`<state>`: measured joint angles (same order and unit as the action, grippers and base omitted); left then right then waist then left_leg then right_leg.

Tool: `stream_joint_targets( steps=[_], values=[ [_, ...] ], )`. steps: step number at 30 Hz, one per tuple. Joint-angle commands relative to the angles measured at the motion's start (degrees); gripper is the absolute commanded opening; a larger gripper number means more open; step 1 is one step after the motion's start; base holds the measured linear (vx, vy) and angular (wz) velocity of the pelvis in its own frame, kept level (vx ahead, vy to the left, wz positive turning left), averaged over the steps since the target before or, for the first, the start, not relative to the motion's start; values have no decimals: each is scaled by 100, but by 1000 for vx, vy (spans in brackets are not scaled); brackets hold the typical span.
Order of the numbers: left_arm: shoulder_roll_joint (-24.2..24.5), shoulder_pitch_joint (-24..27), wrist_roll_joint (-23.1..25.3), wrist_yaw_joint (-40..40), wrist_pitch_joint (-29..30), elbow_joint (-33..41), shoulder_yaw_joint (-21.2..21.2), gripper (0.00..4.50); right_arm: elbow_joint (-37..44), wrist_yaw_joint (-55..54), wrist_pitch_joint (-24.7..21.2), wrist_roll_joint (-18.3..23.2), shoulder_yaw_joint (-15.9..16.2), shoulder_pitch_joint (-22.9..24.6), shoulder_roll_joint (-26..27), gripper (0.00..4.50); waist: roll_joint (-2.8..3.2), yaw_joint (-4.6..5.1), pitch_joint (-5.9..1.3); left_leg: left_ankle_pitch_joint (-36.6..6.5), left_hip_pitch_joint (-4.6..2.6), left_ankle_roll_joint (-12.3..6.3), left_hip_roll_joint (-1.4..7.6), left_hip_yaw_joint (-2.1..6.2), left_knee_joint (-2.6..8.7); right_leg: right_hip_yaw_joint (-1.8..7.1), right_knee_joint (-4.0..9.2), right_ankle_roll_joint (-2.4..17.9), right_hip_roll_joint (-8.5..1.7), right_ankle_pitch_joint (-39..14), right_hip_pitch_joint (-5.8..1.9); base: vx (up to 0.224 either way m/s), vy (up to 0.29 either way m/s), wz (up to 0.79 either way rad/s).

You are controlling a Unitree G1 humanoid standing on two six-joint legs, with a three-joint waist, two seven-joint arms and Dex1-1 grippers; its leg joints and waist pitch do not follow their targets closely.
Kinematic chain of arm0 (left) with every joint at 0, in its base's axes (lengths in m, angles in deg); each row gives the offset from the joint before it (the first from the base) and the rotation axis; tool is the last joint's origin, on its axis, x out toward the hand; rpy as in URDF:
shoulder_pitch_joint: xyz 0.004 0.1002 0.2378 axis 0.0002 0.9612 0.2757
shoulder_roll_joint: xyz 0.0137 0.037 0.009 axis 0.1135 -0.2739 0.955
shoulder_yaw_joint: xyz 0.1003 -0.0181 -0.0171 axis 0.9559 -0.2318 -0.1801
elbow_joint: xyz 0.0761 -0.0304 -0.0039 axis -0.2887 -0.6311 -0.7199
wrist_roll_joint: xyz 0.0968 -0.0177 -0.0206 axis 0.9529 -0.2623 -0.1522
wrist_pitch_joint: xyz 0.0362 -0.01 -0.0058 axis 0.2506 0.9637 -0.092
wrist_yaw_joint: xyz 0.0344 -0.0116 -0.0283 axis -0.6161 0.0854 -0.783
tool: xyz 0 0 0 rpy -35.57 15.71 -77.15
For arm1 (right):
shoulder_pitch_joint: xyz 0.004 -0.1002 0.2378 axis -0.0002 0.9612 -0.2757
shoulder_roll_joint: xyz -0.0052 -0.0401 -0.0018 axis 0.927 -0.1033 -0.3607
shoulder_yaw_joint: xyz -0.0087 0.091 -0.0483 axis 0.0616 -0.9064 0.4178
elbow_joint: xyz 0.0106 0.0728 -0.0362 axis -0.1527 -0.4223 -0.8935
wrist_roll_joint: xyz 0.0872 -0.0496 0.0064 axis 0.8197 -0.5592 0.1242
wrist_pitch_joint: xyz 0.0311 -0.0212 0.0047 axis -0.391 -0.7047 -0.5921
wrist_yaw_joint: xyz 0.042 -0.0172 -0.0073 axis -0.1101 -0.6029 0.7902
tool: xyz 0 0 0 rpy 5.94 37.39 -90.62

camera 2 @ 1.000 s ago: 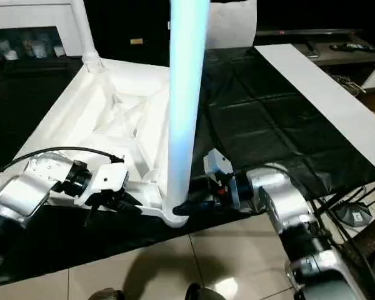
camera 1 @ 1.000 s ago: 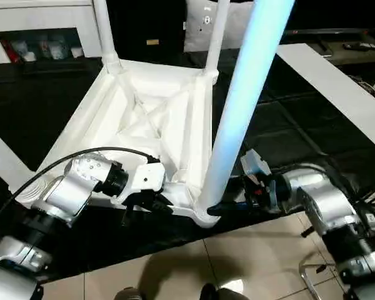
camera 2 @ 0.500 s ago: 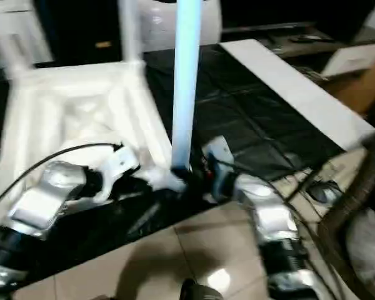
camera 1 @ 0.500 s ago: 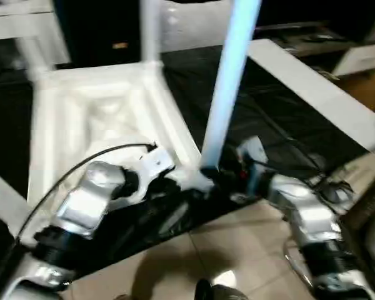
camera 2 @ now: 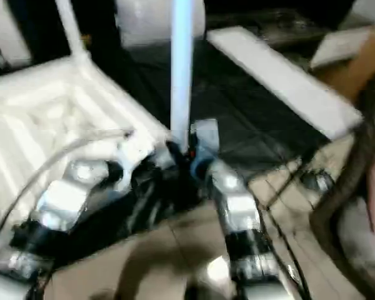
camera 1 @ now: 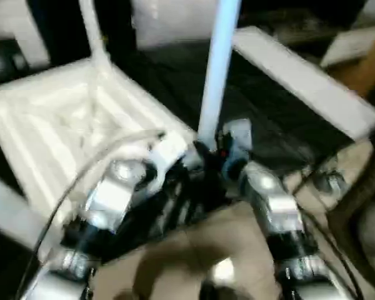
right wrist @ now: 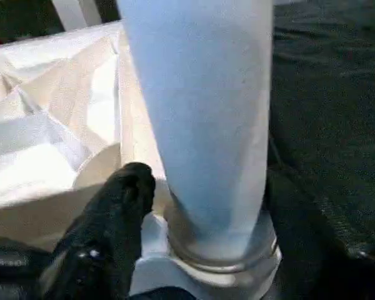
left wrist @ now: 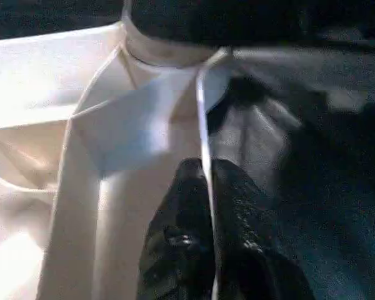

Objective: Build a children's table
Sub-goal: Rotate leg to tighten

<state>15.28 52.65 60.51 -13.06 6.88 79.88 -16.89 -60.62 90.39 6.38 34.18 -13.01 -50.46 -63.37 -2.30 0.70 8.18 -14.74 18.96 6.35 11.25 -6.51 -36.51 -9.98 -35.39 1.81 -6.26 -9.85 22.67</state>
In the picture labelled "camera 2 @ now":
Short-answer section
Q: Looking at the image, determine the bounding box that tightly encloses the white plastic table top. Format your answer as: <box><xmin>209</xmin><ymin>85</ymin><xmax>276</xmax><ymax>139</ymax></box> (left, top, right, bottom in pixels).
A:
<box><xmin>0</xmin><ymin>53</ymin><xmax>176</xmax><ymax>213</ymax></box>

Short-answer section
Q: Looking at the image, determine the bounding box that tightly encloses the black work mat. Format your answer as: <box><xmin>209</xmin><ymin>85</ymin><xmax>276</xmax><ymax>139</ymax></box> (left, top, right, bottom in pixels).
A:
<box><xmin>0</xmin><ymin>37</ymin><xmax>338</xmax><ymax>276</ymax></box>

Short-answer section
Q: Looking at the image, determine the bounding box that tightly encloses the black wifi router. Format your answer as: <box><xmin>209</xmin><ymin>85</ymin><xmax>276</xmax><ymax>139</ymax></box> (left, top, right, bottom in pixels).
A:
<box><xmin>300</xmin><ymin>169</ymin><xmax>336</xmax><ymax>194</ymax></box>

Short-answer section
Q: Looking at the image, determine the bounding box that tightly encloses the dark low tv stand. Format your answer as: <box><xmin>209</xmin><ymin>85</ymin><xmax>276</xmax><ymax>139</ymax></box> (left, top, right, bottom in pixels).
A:
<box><xmin>203</xmin><ymin>6</ymin><xmax>363</xmax><ymax>51</ymax></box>

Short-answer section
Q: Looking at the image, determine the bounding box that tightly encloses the brown cardboard box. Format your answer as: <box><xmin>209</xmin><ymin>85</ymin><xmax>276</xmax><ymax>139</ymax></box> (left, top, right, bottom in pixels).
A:
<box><xmin>319</xmin><ymin>37</ymin><xmax>375</xmax><ymax>107</ymax></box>

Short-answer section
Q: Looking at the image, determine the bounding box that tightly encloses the white cabinet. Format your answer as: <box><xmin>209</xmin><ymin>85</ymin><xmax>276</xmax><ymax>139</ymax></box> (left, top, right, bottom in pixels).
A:
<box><xmin>0</xmin><ymin>0</ymin><xmax>32</xmax><ymax>66</ymax></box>

